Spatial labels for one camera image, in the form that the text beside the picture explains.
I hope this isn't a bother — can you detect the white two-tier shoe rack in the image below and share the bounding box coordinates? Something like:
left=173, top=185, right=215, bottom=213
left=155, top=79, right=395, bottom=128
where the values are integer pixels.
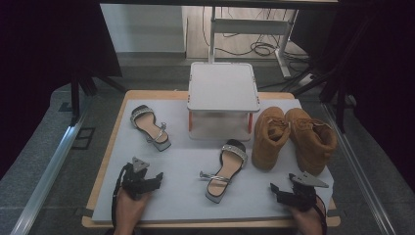
left=186, top=61, right=261, bottom=142

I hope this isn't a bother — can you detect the black metal stand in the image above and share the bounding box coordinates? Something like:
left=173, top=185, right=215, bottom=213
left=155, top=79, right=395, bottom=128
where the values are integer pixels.
left=292, top=16, right=358, bottom=133

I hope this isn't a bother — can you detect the right hand-held gripper black cable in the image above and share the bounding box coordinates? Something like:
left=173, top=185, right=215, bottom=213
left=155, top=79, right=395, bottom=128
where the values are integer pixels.
left=314, top=194, right=328, bottom=235

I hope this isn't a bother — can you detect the person's right hand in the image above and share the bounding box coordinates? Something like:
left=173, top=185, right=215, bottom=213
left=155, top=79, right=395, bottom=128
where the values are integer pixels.
left=288, top=204, right=324, bottom=235

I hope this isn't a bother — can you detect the aluminium rail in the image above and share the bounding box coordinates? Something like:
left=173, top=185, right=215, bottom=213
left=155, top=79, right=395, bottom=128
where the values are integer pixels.
left=321, top=102, right=397, bottom=235
left=9, top=97, right=94, bottom=235

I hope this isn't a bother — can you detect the black sandal with silver strap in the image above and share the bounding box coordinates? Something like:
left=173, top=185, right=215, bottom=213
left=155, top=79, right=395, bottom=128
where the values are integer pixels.
left=129, top=104, right=172, bottom=153
left=199, top=138, right=249, bottom=205

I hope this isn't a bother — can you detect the light grey foam mat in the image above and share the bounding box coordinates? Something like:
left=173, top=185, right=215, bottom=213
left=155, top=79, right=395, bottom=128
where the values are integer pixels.
left=91, top=98, right=335, bottom=224

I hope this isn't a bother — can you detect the white metal desk frame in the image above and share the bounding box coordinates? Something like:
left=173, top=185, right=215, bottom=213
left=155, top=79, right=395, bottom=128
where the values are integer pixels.
left=207, top=6, right=300, bottom=79

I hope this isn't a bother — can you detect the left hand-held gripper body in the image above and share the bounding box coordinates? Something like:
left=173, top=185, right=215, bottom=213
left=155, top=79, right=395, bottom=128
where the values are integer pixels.
left=120, top=156, right=158, bottom=201

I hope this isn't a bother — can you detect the black tripod stand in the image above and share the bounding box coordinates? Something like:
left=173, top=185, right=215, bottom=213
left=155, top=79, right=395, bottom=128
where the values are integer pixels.
left=69, top=70, right=126, bottom=126

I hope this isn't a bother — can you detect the black cable bundle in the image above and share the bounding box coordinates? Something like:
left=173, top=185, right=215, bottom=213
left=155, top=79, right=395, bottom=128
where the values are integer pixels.
left=201, top=6, right=311, bottom=67

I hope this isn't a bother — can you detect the person's left hand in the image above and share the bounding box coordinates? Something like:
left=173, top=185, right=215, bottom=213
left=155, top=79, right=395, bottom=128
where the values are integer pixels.
left=114, top=188, right=152, bottom=231

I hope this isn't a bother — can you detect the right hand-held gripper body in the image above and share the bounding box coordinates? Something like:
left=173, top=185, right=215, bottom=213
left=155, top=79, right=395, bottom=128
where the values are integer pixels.
left=287, top=171, right=330, bottom=212

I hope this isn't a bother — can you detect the white power strip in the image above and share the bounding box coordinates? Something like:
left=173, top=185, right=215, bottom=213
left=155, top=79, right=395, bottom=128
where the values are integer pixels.
left=298, top=72, right=317, bottom=87

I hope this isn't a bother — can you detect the tan suede boot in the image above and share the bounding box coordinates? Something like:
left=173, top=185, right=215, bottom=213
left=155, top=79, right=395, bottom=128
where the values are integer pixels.
left=251, top=106, right=292, bottom=171
left=284, top=107, right=339, bottom=177

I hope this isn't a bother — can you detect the dark curtain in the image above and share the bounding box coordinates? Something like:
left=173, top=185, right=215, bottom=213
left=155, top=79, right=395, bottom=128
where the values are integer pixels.
left=0, top=0, right=123, bottom=180
left=326, top=0, right=415, bottom=197

